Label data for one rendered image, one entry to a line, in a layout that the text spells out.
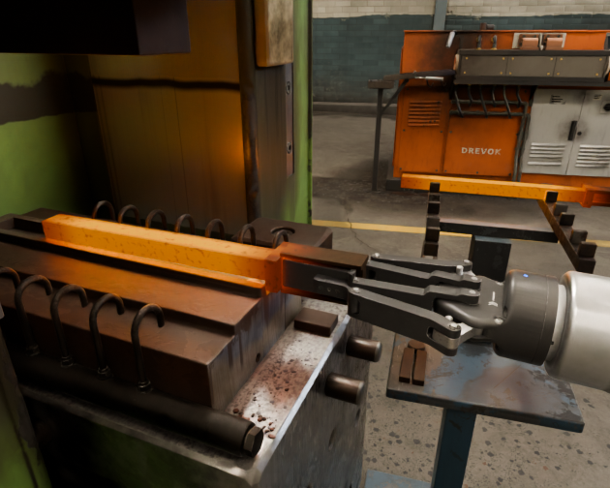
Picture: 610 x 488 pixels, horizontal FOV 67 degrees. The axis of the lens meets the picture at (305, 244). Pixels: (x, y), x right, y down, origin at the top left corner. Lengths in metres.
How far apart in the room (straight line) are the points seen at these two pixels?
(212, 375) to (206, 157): 0.42
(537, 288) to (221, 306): 0.28
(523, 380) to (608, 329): 0.51
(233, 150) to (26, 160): 0.33
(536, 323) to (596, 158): 3.92
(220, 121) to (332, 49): 7.35
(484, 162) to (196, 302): 3.74
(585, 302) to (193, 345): 0.31
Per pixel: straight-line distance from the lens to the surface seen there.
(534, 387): 0.89
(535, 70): 3.89
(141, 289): 0.50
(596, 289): 0.41
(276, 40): 0.72
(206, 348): 0.42
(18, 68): 0.85
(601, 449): 1.90
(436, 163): 4.05
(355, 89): 8.04
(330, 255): 0.44
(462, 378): 0.86
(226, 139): 0.72
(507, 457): 1.74
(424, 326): 0.38
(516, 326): 0.40
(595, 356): 0.40
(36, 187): 0.86
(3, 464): 0.49
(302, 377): 0.48
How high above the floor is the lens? 1.23
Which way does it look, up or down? 25 degrees down
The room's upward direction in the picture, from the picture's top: straight up
